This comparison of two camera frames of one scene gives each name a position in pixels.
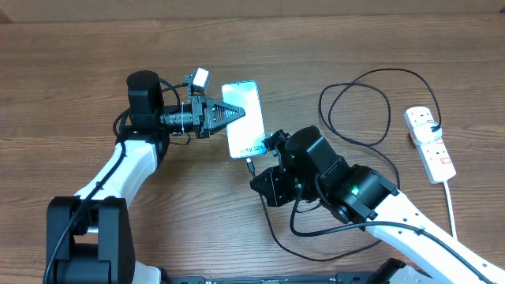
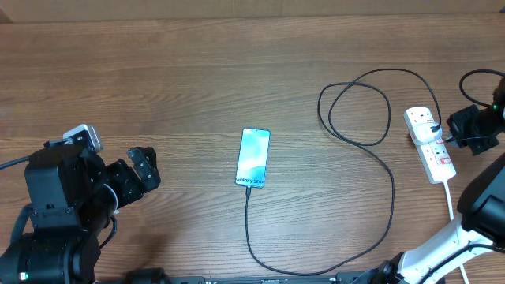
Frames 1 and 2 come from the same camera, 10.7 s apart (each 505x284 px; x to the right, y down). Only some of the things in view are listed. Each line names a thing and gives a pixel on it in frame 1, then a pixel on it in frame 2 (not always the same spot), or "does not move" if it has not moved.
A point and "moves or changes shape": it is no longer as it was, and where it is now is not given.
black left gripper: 200,104 → 133,188
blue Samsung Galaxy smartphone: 246,134 moves or changes shape
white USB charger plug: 423,133 does not move
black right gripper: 277,193 → 454,123
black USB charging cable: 329,127 → 383,161
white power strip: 435,157 does not move
